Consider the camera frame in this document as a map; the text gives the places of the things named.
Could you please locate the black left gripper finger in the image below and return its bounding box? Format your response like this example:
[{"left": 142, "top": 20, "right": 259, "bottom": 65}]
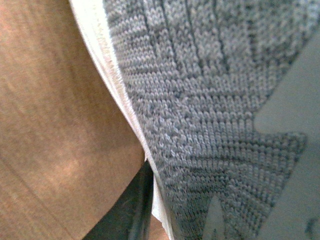
[{"left": 84, "top": 161, "right": 153, "bottom": 240}]

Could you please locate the grey knit sneaker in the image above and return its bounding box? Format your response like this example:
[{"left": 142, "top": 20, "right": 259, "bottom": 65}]
[{"left": 70, "top": 0, "right": 320, "bottom": 240}]

